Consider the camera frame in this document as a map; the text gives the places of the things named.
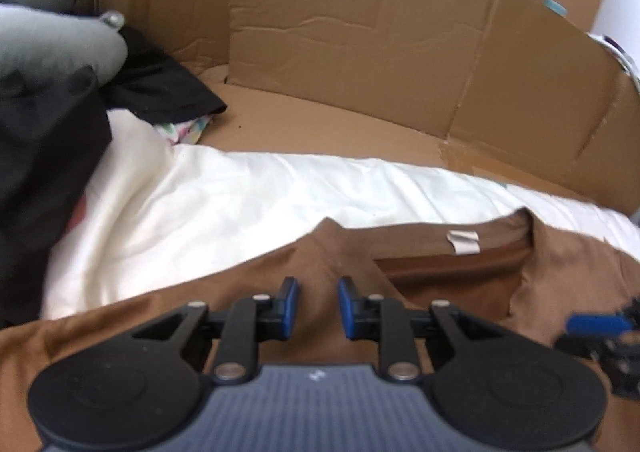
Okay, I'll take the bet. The brown printed t-shirt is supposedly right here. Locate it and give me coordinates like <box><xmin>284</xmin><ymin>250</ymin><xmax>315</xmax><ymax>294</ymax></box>
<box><xmin>0</xmin><ymin>209</ymin><xmax>640</xmax><ymax>452</ymax></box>

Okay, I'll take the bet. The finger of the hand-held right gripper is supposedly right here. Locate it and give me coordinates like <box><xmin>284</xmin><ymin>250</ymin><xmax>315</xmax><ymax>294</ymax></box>
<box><xmin>554</xmin><ymin>333</ymin><xmax>640</xmax><ymax>401</ymax></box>
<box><xmin>566</xmin><ymin>298</ymin><xmax>640</xmax><ymax>335</ymax></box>

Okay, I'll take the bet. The black clothes pile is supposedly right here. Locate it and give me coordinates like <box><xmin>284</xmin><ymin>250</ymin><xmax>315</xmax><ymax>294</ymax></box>
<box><xmin>0</xmin><ymin>24</ymin><xmax>228</xmax><ymax>328</ymax></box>

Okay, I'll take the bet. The cream bear print bed sheet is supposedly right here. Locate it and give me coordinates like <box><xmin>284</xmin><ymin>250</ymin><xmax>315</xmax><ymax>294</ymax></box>
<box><xmin>42</xmin><ymin>109</ymin><xmax>640</xmax><ymax>320</ymax></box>

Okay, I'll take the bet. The pastel patterned cloth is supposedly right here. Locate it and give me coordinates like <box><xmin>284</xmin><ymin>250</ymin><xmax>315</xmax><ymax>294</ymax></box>
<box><xmin>155</xmin><ymin>114</ymin><xmax>213</xmax><ymax>145</ymax></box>

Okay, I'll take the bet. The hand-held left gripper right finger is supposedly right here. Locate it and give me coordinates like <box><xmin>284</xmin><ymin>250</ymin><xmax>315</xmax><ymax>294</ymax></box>
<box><xmin>337</xmin><ymin>276</ymin><xmax>506</xmax><ymax>383</ymax></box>

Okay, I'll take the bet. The grey neck pillow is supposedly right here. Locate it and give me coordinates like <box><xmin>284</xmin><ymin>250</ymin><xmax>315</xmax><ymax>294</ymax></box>
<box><xmin>0</xmin><ymin>0</ymin><xmax>128</xmax><ymax>85</ymax></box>

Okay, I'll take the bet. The flattened cardboard sheet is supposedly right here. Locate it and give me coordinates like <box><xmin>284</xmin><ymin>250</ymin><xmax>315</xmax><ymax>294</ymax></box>
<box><xmin>37</xmin><ymin>0</ymin><xmax>640</xmax><ymax>215</ymax></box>

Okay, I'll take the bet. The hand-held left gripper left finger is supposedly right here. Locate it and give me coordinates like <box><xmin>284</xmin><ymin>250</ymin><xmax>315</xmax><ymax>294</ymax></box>
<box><xmin>131</xmin><ymin>276</ymin><xmax>301</xmax><ymax>383</ymax></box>

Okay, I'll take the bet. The pink white detergent pouch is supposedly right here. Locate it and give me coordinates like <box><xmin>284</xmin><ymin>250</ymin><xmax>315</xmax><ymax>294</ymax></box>
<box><xmin>590</xmin><ymin>32</ymin><xmax>640</xmax><ymax>93</ymax></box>

